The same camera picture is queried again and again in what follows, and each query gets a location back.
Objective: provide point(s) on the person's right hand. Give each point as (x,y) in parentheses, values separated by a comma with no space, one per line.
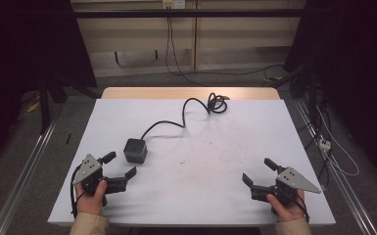
(290,212)

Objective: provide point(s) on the black curtain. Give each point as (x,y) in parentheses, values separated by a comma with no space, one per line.
(19,49)
(355,49)

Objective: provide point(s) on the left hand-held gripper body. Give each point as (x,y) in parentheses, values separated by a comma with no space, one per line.
(89,166)

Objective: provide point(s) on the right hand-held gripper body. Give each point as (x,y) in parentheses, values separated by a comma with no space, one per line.
(293,181)

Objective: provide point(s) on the yellow floor tape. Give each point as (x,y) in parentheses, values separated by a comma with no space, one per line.
(33,106)

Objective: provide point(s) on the black horizontal metal bar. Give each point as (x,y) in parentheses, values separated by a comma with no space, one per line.
(189,13)

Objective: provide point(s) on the white power strip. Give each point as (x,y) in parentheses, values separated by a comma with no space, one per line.
(324,144)

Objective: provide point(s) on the white table mat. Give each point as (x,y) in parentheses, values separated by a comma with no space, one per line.
(209,169)

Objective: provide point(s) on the black metal stand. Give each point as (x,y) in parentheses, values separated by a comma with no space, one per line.
(44,107)

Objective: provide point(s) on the person's left hand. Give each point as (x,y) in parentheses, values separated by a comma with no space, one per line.
(89,204)

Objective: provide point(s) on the black cube power adapter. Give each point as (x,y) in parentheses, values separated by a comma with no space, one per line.
(135,150)

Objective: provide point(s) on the metal floor rail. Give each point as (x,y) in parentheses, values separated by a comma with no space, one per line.
(23,179)
(342,182)

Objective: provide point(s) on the white wall socket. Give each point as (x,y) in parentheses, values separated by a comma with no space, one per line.
(173,3)

